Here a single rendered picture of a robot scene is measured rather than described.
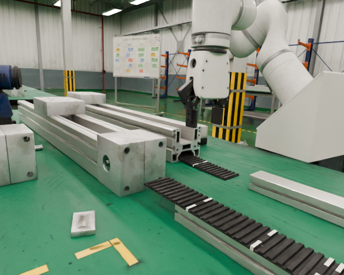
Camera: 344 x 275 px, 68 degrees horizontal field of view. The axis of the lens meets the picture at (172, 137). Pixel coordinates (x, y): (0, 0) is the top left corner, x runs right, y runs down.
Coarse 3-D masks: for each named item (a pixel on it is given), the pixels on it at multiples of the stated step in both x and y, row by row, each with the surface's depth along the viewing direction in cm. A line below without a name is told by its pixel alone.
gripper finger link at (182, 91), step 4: (188, 80) 54; (192, 80) 53; (184, 84) 53; (188, 84) 53; (192, 84) 53; (180, 88) 52; (184, 88) 52; (188, 88) 53; (180, 92) 52; (184, 92) 52; (180, 96) 53; (184, 96) 53; (184, 100) 53
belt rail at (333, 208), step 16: (256, 176) 48; (272, 176) 48; (272, 192) 46; (288, 192) 43; (304, 192) 42; (320, 192) 42; (304, 208) 42; (320, 208) 40; (336, 208) 38; (336, 224) 38
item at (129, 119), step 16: (96, 112) 96; (112, 112) 84; (128, 112) 89; (128, 128) 76; (144, 128) 72; (160, 128) 64; (176, 128) 62; (192, 128) 66; (176, 144) 62; (192, 144) 66; (176, 160) 64
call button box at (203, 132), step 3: (201, 126) 80; (204, 126) 80; (201, 129) 79; (204, 129) 80; (207, 129) 81; (198, 132) 78; (201, 132) 79; (204, 132) 80; (201, 135) 80; (204, 135) 80; (201, 138) 80; (204, 138) 81; (201, 141) 80; (204, 141) 81; (198, 144) 80; (201, 144) 80; (204, 144) 81
